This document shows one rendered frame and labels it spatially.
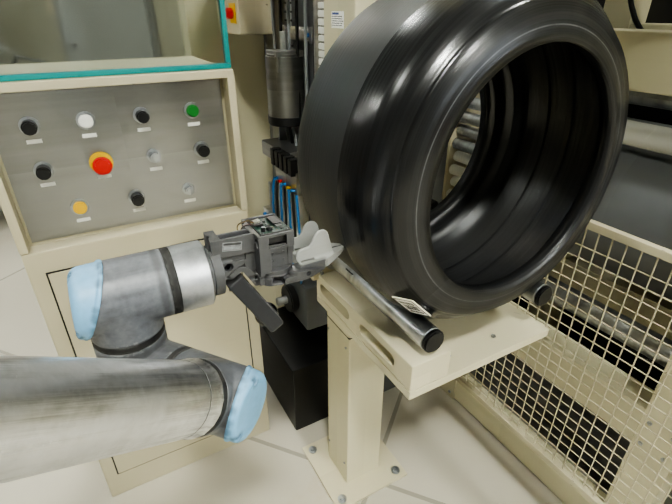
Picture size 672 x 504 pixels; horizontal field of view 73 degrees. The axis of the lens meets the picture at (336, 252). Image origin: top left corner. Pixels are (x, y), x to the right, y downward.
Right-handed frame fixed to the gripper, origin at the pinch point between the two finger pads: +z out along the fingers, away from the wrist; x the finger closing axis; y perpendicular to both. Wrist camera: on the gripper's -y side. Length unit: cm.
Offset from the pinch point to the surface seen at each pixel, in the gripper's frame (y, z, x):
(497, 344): -25.3, 32.6, -8.7
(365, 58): 28.1, 4.9, 0.8
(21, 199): -4, -46, 64
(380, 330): -19.4, 10.0, 0.4
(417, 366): -19.9, 10.2, -10.5
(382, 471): -104, 33, 25
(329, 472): -104, 17, 34
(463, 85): 25.7, 11.2, -11.7
